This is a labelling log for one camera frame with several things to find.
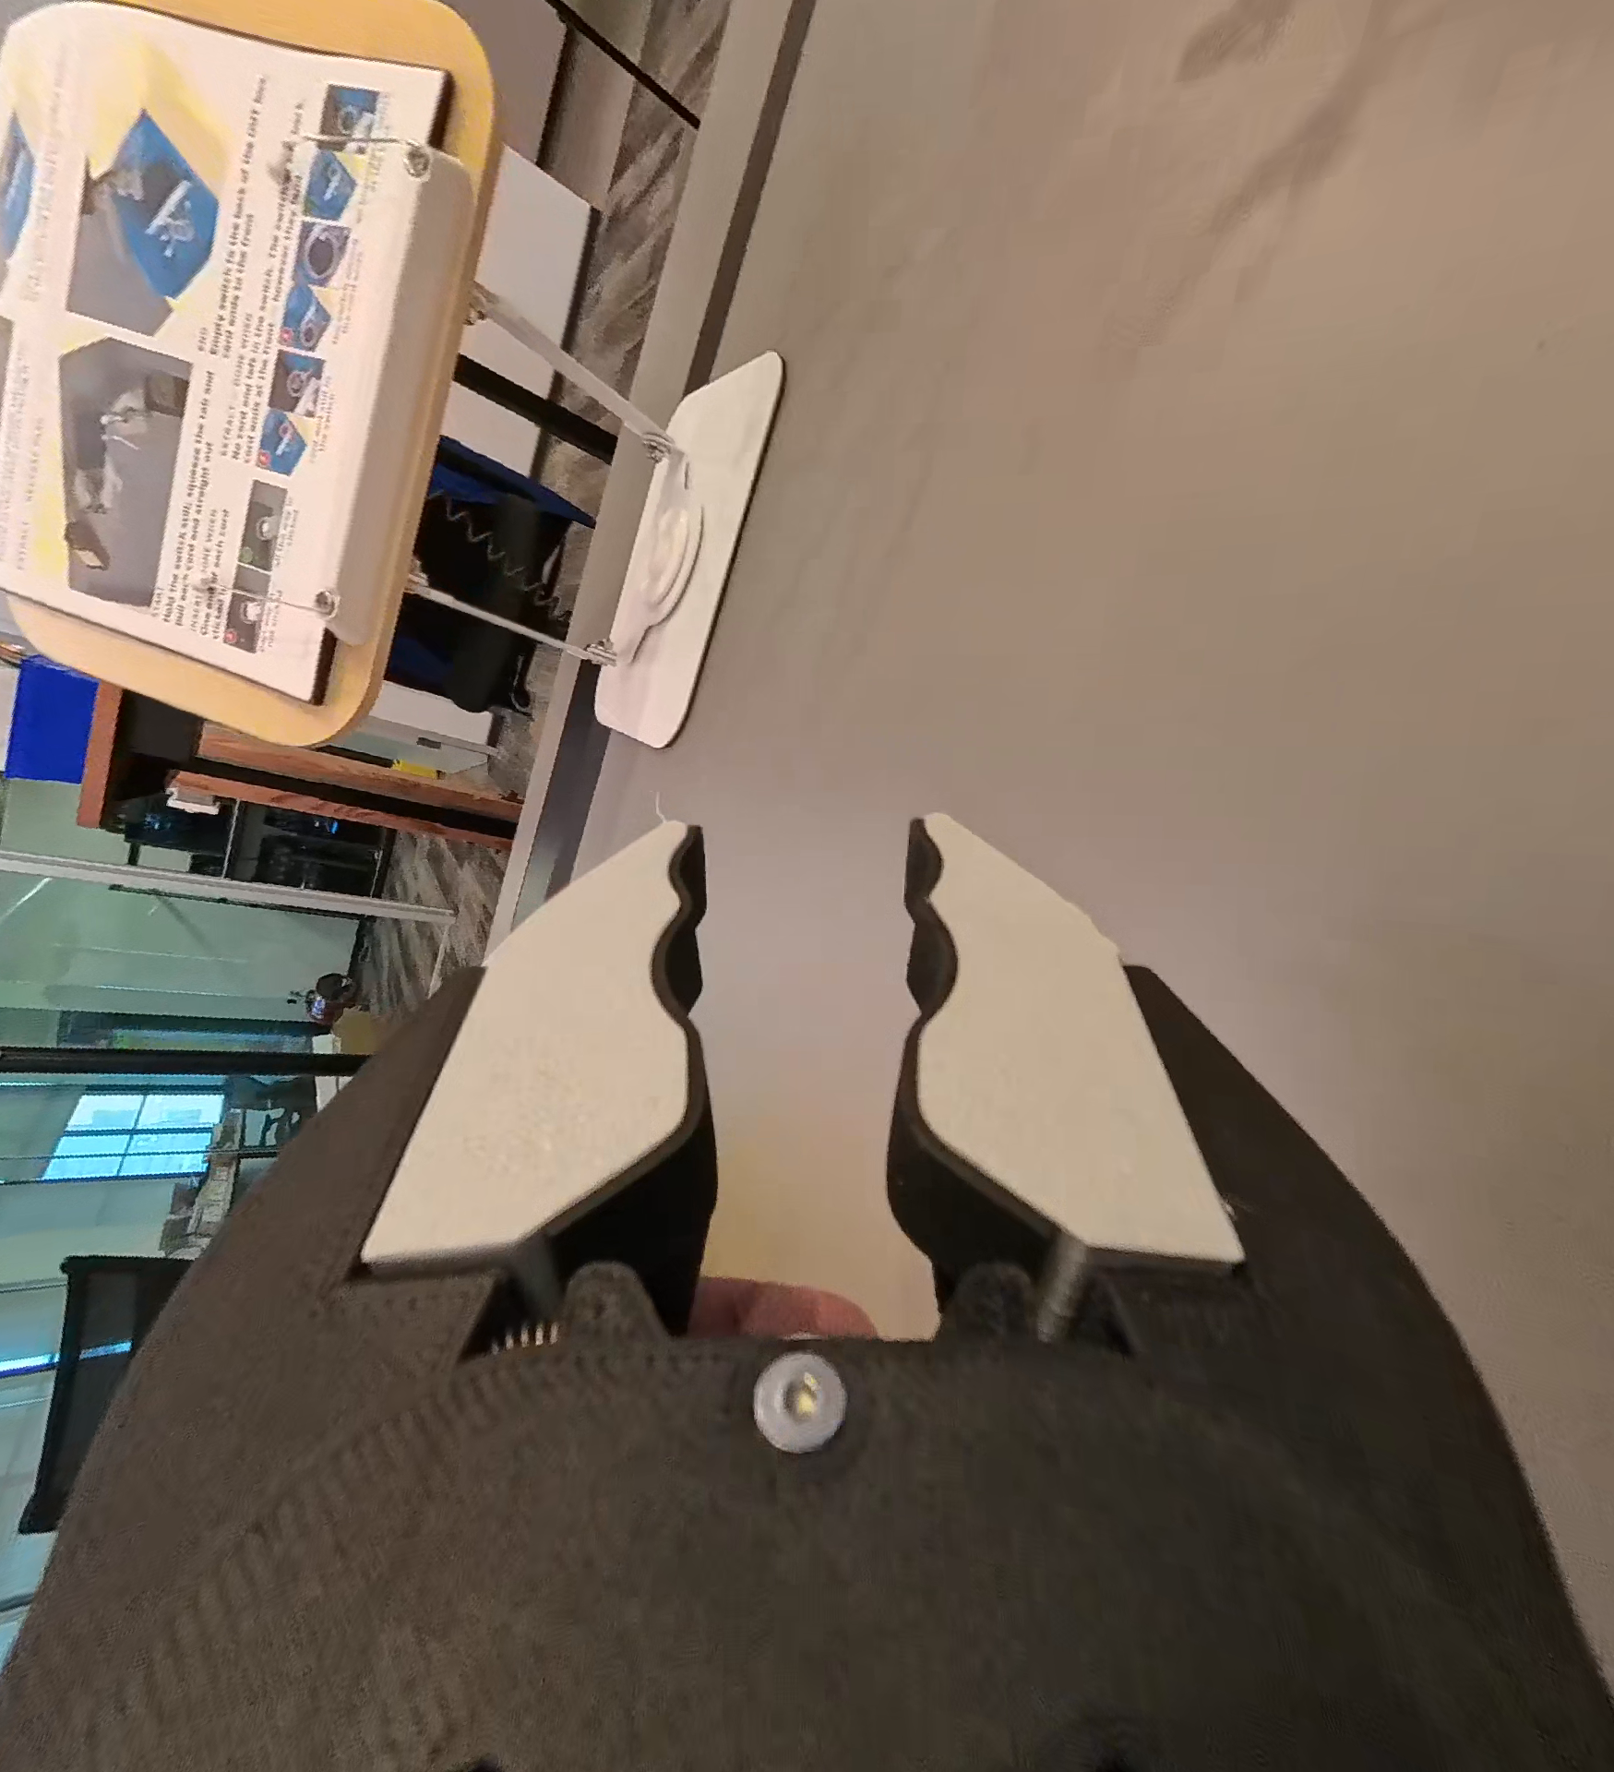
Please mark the black bag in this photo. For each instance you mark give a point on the black bag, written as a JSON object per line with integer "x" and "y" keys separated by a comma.
{"x": 474, "y": 623}

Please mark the printed instruction sheet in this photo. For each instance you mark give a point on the printed instruction sheet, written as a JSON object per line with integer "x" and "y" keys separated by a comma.
{"x": 129, "y": 414}

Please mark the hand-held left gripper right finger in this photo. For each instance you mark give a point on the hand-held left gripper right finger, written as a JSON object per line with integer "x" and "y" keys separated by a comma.
{"x": 1056, "y": 1106}

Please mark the blue panel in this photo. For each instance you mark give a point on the blue panel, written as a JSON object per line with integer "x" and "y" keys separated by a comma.
{"x": 52, "y": 719}

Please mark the person's left hand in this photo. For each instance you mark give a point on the person's left hand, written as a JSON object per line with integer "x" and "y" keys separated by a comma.
{"x": 779, "y": 1307}

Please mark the white document stand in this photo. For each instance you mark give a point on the white document stand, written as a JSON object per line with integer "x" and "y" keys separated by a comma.
{"x": 696, "y": 554}

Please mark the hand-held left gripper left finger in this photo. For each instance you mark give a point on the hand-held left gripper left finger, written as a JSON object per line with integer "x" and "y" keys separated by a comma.
{"x": 543, "y": 1080}

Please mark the wooden table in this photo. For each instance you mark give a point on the wooden table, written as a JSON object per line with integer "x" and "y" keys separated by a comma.
{"x": 335, "y": 788}

